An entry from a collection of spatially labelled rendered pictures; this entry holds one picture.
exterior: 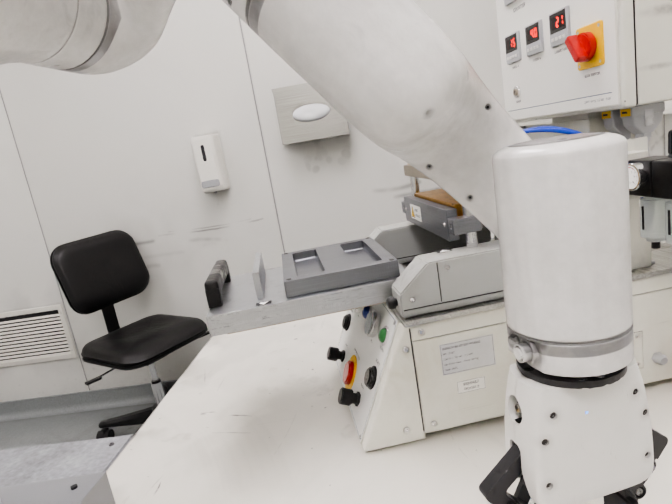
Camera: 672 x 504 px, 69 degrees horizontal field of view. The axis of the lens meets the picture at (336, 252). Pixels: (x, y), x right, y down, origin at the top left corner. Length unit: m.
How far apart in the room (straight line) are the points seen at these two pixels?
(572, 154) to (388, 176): 2.04
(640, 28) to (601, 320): 0.48
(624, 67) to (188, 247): 2.14
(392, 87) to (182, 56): 2.22
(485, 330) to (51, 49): 0.57
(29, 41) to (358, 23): 0.24
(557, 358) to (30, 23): 0.43
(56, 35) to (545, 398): 0.45
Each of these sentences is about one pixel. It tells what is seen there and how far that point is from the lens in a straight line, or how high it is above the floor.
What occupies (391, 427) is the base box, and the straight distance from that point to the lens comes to 0.71.
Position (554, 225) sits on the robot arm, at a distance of 0.34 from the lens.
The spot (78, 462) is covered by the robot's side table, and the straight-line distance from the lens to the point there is 0.94.
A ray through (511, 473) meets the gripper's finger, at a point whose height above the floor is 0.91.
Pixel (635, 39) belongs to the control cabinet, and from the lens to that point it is 0.77.
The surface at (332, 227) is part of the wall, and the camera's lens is 2.38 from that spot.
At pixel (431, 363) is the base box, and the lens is 0.69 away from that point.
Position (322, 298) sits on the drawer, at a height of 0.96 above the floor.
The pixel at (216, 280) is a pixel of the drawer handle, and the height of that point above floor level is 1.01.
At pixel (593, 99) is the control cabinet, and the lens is 0.80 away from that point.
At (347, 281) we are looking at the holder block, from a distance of 0.70.
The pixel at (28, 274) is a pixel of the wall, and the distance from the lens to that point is 2.99.
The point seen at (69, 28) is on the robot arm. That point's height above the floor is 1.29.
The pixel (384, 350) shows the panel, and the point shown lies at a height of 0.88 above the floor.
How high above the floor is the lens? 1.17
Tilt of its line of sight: 12 degrees down
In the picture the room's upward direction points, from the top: 10 degrees counter-clockwise
